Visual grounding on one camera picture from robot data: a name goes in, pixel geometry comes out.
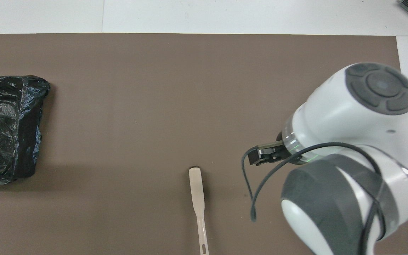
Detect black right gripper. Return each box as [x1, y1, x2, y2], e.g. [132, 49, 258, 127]
[248, 132, 294, 166]

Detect beige hand brush black bristles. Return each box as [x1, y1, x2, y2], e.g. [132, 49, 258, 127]
[188, 167, 210, 255]

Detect black bag lined bin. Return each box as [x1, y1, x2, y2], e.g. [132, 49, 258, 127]
[0, 75, 51, 185]

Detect brown table mat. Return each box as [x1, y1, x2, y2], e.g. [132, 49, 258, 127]
[0, 34, 408, 255]

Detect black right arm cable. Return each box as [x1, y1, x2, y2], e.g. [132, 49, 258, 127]
[241, 141, 387, 255]

